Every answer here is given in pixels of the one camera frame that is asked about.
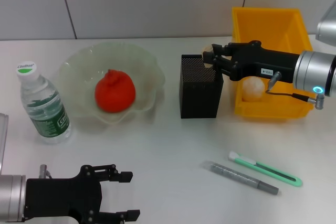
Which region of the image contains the translucent glass fruit plate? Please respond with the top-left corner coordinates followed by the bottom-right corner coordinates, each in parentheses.
top-left (56, 41), bottom-right (166, 132)

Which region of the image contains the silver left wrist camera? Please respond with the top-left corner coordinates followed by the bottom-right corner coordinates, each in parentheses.
top-left (0, 112), bottom-right (9, 175)

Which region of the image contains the mint green utility knife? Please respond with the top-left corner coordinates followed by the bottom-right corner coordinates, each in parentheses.
top-left (227, 151), bottom-right (303, 188)

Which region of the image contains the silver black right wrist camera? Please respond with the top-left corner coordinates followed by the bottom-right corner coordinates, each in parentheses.
top-left (316, 0), bottom-right (336, 45)

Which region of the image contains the white paper ball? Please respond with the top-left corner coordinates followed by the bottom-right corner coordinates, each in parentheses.
top-left (241, 77), bottom-right (266, 102)

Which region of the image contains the orange fruit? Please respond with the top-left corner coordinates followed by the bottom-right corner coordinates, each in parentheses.
top-left (94, 69), bottom-right (137, 114)

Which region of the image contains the black mesh pen holder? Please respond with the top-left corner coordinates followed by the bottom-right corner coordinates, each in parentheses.
top-left (179, 54), bottom-right (225, 119)

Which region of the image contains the clear green-label water bottle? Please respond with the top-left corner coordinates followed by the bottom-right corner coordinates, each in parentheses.
top-left (16, 61), bottom-right (72, 145)

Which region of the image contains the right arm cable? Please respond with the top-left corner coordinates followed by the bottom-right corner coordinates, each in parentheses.
top-left (264, 71), bottom-right (326, 111)

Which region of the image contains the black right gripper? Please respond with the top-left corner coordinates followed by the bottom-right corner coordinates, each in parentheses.
top-left (202, 40), bottom-right (301, 83)

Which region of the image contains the grey marker pen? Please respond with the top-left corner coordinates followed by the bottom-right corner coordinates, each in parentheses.
top-left (203, 160), bottom-right (280, 196)

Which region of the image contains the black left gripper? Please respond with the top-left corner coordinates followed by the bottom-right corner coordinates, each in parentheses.
top-left (24, 164), bottom-right (141, 224)

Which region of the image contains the yellow plastic bin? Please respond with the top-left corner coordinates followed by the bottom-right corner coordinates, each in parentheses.
top-left (230, 6), bottom-right (322, 123)

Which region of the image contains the beige barcode eraser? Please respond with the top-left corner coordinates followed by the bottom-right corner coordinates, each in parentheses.
top-left (201, 44), bottom-right (215, 68)

